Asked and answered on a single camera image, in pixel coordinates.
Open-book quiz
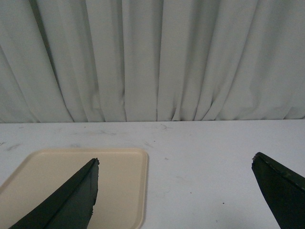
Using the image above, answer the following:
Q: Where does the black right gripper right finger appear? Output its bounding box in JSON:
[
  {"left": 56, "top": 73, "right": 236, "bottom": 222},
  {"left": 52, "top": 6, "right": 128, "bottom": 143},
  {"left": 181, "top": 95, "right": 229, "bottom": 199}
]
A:
[{"left": 252, "top": 152, "right": 305, "bottom": 229}]

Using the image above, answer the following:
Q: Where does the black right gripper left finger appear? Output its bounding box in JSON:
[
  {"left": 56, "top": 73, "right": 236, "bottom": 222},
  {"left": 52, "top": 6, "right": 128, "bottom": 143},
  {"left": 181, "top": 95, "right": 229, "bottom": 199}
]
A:
[{"left": 11, "top": 158, "right": 99, "bottom": 229}]

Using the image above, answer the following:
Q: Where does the beige plastic tray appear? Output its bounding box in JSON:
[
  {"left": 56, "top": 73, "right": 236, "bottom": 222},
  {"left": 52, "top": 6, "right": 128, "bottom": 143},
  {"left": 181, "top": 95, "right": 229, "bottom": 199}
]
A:
[{"left": 0, "top": 148, "right": 148, "bottom": 229}]

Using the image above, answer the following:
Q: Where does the white pleated curtain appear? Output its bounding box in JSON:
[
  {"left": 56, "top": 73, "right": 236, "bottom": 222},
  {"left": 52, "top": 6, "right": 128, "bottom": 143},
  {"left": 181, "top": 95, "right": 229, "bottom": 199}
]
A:
[{"left": 0, "top": 0, "right": 305, "bottom": 123}]

